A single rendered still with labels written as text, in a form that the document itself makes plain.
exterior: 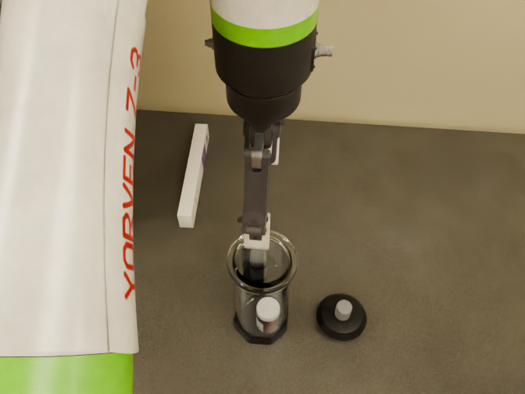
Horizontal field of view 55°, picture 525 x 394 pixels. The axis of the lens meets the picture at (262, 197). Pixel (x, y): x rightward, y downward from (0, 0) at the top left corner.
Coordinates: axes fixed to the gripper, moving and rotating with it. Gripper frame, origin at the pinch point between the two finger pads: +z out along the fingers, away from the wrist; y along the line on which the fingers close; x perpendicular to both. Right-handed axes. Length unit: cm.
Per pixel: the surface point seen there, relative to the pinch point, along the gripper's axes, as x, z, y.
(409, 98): -30, 31, 57
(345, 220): -15.8, 37.5, 23.7
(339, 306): -13.8, 30.9, 0.7
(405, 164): -30, 37, 41
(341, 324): -14.5, 33.9, -1.5
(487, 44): -43, 15, 57
